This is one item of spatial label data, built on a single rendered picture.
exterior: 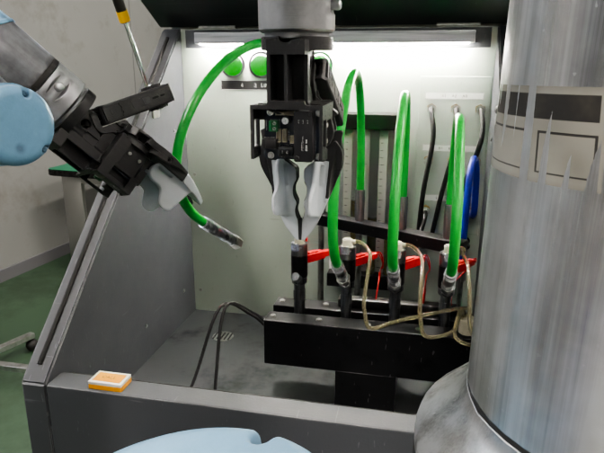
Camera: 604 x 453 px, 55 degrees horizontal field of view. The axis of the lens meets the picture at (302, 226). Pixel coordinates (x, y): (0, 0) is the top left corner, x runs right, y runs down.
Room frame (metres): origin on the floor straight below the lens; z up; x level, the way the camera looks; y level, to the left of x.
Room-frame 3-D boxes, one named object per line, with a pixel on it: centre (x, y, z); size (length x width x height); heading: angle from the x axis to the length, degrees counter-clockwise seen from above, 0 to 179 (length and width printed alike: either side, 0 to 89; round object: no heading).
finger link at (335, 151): (0.62, -0.02, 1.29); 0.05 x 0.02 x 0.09; 78
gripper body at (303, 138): (0.60, 0.01, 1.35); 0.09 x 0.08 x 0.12; 168
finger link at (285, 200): (0.60, 0.02, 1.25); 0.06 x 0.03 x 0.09; 168
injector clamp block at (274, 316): (0.89, -0.11, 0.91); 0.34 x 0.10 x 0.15; 78
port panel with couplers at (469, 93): (1.12, -0.29, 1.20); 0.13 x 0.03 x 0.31; 78
